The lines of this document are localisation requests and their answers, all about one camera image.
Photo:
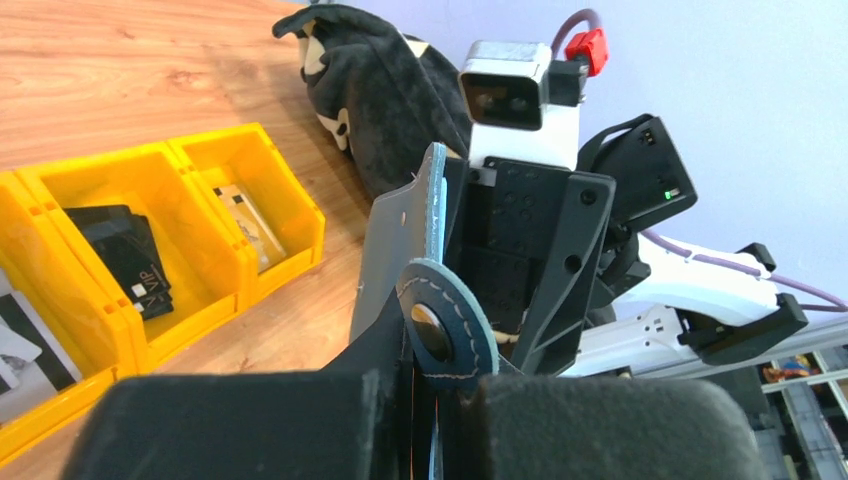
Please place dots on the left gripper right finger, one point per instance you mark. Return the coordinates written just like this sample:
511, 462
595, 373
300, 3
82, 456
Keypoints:
519, 426

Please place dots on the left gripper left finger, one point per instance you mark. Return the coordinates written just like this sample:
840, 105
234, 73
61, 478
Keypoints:
347, 420

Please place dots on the middle yellow bin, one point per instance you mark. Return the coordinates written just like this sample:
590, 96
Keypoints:
201, 259

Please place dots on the black cards stack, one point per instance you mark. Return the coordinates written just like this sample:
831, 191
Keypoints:
124, 242

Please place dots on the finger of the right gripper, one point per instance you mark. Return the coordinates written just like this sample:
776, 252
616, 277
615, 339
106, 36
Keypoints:
550, 337

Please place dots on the gold cards stack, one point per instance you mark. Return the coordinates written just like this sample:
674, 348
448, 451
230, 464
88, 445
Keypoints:
252, 225

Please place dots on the white grey cards stack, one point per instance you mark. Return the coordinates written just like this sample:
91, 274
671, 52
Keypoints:
35, 367

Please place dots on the black floral plush blanket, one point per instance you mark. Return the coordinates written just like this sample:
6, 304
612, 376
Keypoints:
383, 96

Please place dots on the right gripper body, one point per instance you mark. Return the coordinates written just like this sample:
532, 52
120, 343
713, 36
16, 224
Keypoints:
507, 226

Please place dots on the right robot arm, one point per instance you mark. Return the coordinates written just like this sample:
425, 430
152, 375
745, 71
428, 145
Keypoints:
657, 304

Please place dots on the yellow bin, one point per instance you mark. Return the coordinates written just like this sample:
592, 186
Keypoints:
246, 156
64, 342
201, 259

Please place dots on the left yellow bin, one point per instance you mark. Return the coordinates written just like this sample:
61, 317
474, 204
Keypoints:
64, 342

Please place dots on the right yellow bin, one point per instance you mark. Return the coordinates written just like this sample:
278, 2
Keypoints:
246, 156

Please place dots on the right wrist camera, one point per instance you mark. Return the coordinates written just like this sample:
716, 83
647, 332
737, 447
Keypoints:
524, 104

